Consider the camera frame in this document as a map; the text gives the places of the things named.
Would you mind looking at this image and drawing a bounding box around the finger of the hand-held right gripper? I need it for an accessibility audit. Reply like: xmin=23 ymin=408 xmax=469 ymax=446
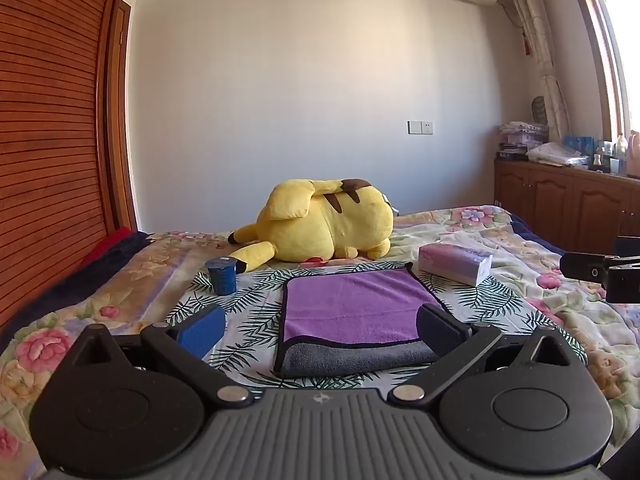
xmin=602 ymin=255 xmax=640 ymax=304
xmin=559 ymin=251 xmax=609 ymax=281

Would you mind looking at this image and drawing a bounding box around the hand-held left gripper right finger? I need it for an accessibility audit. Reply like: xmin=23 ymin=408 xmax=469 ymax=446
xmin=392 ymin=304 xmax=576 ymax=406

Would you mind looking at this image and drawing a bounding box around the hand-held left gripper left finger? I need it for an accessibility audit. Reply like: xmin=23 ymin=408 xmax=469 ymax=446
xmin=65 ymin=304 xmax=255 ymax=407

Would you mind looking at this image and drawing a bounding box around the purple and grey towel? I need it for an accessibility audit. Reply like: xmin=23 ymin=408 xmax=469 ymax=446
xmin=273 ymin=262 xmax=453 ymax=380

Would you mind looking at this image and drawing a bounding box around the leaf print cloth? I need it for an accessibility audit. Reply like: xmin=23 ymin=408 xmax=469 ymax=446
xmin=164 ymin=262 xmax=532 ymax=392

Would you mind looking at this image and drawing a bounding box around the blue cup with lid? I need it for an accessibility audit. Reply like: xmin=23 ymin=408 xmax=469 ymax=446
xmin=205 ymin=256 xmax=238 ymax=296

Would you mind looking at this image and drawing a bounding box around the wooden cabinet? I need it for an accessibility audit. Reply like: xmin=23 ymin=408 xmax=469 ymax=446
xmin=493 ymin=159 xmax=640 ymax=256

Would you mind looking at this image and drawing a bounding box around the pink tissue pack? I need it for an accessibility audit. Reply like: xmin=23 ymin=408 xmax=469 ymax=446
xmin=417 ymin=243 xmax=494 ymax=287

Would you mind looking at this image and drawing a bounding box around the white plastic bag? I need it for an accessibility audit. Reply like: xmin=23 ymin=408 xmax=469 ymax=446
xmin=526 ymin=142 xmax=591 ymax=166

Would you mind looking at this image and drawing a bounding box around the red cloth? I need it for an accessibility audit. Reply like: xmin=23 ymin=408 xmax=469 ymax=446
xmin=79 ymin=226 xmax=132 ymax=267

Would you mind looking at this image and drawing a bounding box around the dark blue blanket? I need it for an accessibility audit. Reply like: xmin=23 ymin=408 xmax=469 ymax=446
xmin=0 ymin=230 xmax=153 ymax=351

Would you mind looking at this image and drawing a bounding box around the clutter on cabinet top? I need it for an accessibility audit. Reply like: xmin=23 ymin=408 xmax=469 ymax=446
xmin=497 ymin=120 xmax=549 ymax=162

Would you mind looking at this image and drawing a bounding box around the yellow plush toy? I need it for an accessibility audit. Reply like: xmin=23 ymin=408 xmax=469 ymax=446
xmin=228 ymin=177 xmax=397 ymax=275

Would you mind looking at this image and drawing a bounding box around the patterned curtain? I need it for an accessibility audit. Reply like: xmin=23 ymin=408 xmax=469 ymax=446
xmin=497 ymin=0 xmax=572 ymax=143

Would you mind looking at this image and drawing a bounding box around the wooden slatted wardrobe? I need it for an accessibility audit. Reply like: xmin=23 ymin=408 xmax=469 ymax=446
xmin=0 ymin=0 xmax=138 ymax=341

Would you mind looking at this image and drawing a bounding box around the wooden window frame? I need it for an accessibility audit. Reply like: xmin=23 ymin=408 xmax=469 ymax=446
xmin=565 ymin=0 xmax=640 ymax=179

